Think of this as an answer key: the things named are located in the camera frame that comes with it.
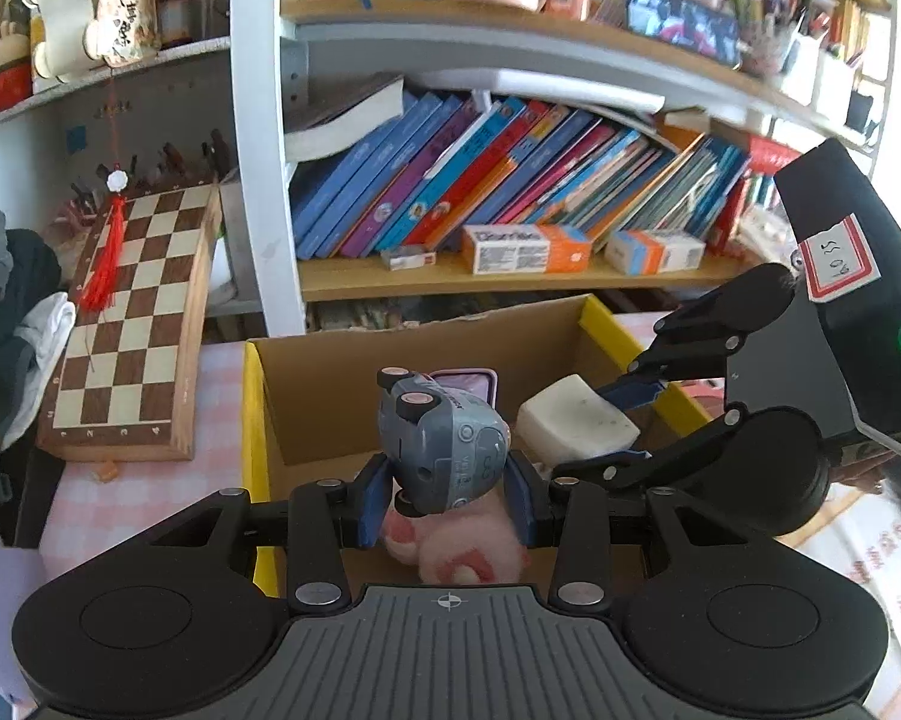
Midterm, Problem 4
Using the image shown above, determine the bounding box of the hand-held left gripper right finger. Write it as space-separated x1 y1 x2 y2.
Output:
504 456 752 610

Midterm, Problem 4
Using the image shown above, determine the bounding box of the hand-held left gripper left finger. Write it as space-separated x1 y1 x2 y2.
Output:
150 456 396 616

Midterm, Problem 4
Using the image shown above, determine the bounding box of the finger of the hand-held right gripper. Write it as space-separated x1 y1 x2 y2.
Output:
551 407 749 497
594 265 794 410

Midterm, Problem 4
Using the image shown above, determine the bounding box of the white foam block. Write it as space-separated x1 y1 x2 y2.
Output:
516 373 641 466

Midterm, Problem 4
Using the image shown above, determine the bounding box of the grey toy car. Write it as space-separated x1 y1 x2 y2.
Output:
375 366 511 518

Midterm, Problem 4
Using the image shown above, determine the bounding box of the yellow-edged cardboard box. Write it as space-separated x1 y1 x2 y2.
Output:
241 294 722 601

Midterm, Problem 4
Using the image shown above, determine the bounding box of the pink plush toy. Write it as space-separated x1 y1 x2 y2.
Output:
382 476 534 584

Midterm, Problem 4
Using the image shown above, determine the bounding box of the purple case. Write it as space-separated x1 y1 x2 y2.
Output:
429 367 498 410

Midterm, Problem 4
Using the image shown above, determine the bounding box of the medium orange white carton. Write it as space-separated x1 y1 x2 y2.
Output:
606 229 707 275

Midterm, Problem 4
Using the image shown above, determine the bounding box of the large orange white carton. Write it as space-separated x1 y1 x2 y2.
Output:
461 223 594 275

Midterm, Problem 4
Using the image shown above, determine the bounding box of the red-printed pale sheet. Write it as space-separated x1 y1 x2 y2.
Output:
776 487 901 720

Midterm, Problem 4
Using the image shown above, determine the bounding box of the small white red carton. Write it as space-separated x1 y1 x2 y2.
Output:
381 246 437 271

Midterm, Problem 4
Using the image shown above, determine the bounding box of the white desk organiser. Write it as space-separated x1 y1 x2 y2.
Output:
784 30 857 117

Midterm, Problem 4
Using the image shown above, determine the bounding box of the row of colourful books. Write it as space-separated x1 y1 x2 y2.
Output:
292 90 797 260

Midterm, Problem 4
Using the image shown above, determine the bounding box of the wooden chessboard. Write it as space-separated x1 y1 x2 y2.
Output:
36 181 223 462

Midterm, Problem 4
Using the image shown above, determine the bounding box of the pen holder with pens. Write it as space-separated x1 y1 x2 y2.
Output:
743 0 827 80

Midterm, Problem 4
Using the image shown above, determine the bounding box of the white bookshelf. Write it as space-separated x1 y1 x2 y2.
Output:
0 0 901 338

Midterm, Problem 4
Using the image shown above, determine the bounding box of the red tassel ornament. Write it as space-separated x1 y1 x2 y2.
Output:
79 165 140 312

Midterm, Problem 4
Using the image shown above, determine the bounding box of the white cloth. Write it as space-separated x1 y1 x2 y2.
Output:
0 292 77 447

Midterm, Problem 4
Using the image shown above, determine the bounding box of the thick dark-covered book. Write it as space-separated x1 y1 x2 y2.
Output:
283 75 406 162

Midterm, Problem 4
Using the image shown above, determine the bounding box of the lavender box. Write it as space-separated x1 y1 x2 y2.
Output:
0 546 53 720

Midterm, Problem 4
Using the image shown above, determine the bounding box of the row of dark chess pieces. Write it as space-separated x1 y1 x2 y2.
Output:
67 131 230 222

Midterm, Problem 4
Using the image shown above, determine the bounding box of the dark clothes pile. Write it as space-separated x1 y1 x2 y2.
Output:
0 202 65 503

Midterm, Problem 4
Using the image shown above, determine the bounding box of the dark jar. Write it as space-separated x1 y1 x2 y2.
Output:
157 0 190 46

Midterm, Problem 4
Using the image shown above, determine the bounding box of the red round figurine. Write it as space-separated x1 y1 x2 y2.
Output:
0 22 35 113

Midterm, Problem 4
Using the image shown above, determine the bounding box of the dark picture frame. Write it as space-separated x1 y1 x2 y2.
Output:
625 0 744 67

